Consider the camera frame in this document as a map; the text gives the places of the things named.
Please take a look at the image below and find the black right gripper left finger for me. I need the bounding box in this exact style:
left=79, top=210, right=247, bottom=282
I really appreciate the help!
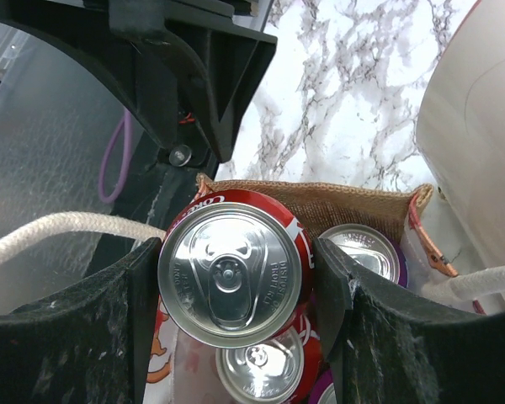
left=0, top=238, right=162, bottom=403

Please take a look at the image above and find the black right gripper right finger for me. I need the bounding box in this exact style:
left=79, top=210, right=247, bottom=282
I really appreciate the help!
left=313, top=238, right=505, bottom=403

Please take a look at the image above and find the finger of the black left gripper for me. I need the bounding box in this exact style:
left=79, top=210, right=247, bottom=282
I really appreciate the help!
left=0, top=1, right=277, bottom=162

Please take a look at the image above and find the purple Fanta can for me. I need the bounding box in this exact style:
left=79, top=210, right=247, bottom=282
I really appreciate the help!
left=320, top=223, right=408, bottom=288

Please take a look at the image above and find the red Coca-Cola can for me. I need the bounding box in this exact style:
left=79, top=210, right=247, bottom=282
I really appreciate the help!
left=215, top=314, right=323, bottom=403
left=157, top=189, right=314, bottom=348

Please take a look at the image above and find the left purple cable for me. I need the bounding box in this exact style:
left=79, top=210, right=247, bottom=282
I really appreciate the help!
left=97, top=108, right=135, bottom=204

